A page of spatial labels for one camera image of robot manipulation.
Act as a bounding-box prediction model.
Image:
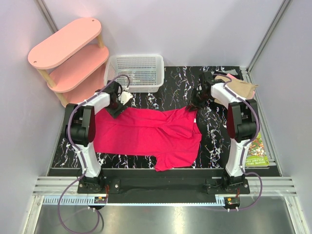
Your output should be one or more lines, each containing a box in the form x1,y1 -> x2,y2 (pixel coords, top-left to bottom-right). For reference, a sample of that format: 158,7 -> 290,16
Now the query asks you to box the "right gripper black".
185,88 -> 210,113

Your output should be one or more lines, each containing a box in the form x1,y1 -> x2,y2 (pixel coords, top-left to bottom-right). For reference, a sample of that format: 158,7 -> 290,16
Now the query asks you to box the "red t shirt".
93,108 -> 202,172

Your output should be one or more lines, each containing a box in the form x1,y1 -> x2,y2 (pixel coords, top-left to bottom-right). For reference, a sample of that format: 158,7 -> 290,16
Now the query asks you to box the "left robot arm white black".
61,81 -> 126,193

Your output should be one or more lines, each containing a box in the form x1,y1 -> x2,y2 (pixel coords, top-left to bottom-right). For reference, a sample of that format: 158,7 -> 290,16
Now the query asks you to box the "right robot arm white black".
186,72 -> 260,193

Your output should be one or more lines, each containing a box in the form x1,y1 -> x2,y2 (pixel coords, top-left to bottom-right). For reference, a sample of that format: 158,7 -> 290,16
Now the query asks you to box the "white perforated plastic basket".
103,54 -> 164,93

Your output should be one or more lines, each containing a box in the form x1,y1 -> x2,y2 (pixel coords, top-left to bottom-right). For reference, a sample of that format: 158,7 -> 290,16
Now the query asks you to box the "grey folded cloth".
214,69 -> 238,76

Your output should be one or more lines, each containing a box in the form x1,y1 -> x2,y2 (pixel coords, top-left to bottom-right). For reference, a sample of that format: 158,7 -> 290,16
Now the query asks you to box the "folded beige t shirt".
215,74 -> 258,99

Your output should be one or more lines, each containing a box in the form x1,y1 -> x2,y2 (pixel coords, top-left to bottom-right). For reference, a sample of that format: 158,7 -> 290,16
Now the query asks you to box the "pink three-tier shelf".
28,18 -> 109,106

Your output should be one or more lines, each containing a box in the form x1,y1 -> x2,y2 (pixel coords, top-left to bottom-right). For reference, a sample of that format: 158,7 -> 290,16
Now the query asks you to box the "green treehouse book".
245,133 -> 269,168

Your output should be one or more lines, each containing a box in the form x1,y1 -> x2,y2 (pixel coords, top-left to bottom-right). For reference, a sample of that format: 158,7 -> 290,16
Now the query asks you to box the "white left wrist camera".
118,91 -> 133,105

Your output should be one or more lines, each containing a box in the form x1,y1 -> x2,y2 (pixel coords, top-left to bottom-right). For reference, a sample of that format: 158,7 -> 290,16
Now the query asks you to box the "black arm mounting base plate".
78,175 -> 250,195

